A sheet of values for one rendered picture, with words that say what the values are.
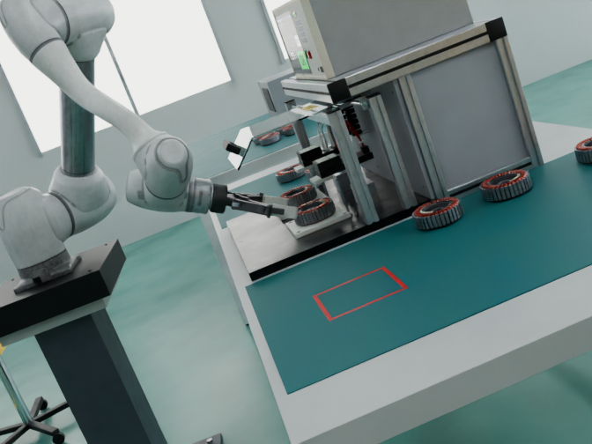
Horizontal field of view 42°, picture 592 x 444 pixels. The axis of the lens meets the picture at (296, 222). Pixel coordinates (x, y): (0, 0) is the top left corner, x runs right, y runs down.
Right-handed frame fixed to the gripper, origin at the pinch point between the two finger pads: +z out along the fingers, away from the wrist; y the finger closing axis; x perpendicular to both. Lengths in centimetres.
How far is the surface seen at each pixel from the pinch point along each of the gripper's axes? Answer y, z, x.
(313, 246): 19.3, 3.5, -5.5
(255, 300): 34.6, -10.7, -16.0
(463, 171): 21.2, 36.5, 17.6
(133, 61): -472, -55, 37
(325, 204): 4.2, 8.6, 2.7
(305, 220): 4.6, 4.0, -2.0
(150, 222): -473, -23, -97
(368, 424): 98, -4, -14
